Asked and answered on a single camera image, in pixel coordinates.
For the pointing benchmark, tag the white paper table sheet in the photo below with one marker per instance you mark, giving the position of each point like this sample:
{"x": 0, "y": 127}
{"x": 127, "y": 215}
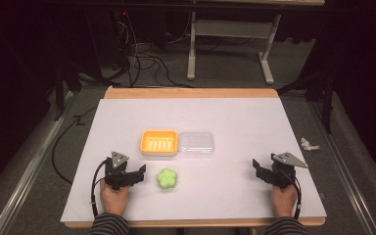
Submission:
{"x": 215, "y": 114}

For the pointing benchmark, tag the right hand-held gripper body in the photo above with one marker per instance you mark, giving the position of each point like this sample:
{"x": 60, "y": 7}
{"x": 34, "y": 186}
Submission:
{"x": 284, "y": 171}

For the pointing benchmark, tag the crumpled white paper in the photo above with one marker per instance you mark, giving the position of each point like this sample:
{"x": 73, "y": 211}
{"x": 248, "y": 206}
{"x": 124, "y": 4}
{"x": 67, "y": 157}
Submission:
{"x": 308, "y": 144}

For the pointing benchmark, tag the green flower-shaped soap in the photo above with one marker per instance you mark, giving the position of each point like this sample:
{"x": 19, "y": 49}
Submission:
{"x": 166, "y": 178}

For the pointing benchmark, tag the clear plastic soap dish lid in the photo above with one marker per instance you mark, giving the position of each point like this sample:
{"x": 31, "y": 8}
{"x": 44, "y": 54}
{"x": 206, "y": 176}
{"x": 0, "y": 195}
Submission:
{"x": 196, "y": 144}

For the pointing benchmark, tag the black metal stand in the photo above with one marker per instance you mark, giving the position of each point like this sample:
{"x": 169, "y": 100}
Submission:
{"x": 327, "y": 98}
{"x": 60, "y": 91}

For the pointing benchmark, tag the person's right hand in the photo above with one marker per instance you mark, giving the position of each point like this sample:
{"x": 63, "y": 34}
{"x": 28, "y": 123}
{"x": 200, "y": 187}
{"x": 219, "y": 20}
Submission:
{"x": 284, "y": 200}

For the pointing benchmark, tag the person's left hand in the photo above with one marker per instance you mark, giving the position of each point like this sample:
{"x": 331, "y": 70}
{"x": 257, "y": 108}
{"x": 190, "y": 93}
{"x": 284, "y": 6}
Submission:
{"x": 113, "y": 199}

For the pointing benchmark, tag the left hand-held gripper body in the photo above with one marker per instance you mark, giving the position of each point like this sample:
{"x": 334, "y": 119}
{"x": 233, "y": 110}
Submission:
{"x": 115, "y": 173}

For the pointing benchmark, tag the orange soap dish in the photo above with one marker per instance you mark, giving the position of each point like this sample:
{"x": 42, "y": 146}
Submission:
{"x": 159, "y": 142}

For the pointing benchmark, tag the aluminium floor rail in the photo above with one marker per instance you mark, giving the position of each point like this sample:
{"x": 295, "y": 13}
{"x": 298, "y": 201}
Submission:
{"x": 342, "y": 163}
{"x": 29, "y": 169}

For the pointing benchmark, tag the white metal desk frame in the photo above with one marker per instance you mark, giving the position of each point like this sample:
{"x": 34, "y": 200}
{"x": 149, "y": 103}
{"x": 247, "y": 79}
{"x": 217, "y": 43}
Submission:
{"x": 231, "y": 29}

